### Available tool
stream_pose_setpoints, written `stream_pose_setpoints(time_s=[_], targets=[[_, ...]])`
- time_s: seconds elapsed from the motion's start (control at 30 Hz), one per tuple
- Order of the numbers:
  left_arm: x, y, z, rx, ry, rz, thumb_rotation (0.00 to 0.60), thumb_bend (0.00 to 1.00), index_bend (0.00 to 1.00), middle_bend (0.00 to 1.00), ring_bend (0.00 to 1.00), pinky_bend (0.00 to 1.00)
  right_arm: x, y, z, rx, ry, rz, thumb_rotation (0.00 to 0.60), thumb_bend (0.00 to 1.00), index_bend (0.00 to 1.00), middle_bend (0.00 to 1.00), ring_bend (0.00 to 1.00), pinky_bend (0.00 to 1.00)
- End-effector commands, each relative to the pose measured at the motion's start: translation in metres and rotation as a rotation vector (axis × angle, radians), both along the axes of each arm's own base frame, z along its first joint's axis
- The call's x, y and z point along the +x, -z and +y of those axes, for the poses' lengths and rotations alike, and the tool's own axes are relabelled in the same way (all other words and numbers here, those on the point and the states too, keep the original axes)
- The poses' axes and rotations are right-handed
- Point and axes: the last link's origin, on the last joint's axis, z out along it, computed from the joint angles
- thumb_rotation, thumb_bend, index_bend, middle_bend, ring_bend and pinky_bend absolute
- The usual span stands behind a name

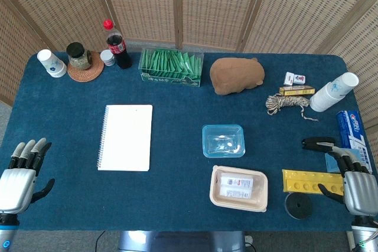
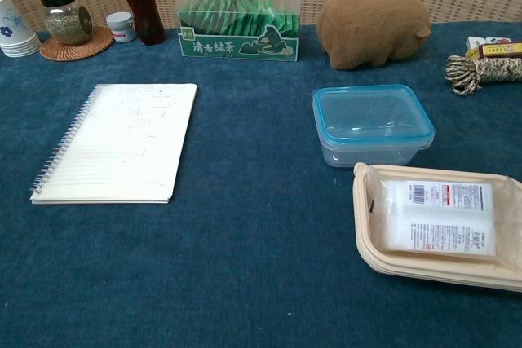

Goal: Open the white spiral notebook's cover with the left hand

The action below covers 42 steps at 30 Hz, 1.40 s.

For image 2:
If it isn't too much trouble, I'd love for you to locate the white spiral notebook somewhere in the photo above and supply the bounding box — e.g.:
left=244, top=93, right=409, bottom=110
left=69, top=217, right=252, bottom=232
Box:
left=29, top=82, right=198, bottom=205

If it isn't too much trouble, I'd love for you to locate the blue table cloth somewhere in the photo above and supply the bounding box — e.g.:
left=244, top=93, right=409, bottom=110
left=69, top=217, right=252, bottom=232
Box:
left=0, top=20, right=522, bottom=348

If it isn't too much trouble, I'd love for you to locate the clear container with blue lid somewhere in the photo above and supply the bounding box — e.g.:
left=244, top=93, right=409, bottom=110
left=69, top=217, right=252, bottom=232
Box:
left=312, top=83, right=436, bottom=169

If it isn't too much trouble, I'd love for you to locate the clear green tea bag box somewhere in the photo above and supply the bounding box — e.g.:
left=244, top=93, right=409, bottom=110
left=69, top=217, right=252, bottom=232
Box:
left=175, top=0, right=305, bottom=62

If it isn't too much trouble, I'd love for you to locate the beige lunch tray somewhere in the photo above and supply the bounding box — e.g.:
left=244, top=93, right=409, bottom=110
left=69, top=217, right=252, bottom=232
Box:
left=352, top=161, right=522, bottom=293

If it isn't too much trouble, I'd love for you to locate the brown plush animal toy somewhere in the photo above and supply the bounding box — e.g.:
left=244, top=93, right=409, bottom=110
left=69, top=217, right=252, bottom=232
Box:
left=316, top=0, right=432, bottom=69

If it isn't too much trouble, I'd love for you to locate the small white cream jar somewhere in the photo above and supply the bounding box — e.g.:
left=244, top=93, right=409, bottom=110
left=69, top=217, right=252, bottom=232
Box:
left=105, top=11, right=137, bottom=43

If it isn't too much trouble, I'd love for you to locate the white plastic wrapped packet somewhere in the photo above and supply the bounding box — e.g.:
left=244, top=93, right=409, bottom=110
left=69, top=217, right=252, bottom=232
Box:
left=365, top=167, right=522, bottom=271

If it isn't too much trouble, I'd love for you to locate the cola bottle with red label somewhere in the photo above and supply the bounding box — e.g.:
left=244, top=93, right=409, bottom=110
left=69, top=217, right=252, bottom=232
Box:
left=114, top=0, right=166, bottom=46

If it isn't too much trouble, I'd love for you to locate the woven rattan coaster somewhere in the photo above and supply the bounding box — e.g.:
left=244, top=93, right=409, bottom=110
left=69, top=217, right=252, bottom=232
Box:
left=39, top=25, right=115, bottom=62

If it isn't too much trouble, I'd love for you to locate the glass jar with black lid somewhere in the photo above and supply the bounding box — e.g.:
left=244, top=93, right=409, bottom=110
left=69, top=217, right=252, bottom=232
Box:
left=38, top=0, right=94, bottom=46

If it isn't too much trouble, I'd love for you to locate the black and white twine bundle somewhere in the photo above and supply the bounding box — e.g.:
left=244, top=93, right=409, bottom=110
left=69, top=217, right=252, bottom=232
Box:
left=444, top=54, right=522, bottom=97

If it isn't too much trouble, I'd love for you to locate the yellow and brown flat box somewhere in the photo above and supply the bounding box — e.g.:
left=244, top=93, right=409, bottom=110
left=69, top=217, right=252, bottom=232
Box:
left=465, top=41, right=522, bottom=59

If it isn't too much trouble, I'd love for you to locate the stack of white paper cups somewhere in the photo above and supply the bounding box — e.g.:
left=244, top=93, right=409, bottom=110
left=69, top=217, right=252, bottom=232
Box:
left=0, top=0, right=42, bottom=59

